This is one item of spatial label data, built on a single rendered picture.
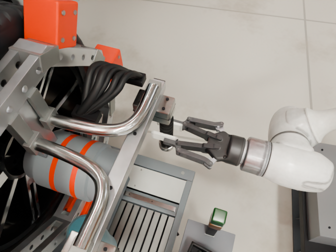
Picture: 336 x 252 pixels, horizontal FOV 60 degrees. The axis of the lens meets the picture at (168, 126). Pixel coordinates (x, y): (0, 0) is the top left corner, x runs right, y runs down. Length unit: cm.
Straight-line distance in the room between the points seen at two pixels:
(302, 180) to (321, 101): 137
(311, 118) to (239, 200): 85
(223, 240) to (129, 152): 60
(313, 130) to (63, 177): 62
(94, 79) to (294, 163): 48
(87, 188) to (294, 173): 47
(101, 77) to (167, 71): 142
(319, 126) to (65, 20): 66
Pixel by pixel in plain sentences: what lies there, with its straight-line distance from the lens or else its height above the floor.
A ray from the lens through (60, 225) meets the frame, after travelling 93.
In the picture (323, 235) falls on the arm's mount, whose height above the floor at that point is 40.
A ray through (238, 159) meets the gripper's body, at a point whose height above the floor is 85.
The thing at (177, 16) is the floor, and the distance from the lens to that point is 242.
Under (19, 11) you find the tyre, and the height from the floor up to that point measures 113.
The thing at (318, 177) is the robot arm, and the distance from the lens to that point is 75.
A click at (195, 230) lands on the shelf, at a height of 45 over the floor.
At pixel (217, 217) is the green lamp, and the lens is 87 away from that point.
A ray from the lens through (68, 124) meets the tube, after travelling 60.
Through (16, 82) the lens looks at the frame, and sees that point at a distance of 55.
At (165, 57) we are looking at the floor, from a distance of 209.
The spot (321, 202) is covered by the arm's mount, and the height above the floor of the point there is 40.
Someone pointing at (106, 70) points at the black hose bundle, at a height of 105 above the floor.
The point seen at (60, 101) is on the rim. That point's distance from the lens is 87.
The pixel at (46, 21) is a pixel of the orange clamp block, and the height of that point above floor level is 113.
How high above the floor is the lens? 149
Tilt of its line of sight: 59 degrees down
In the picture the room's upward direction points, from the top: straight up
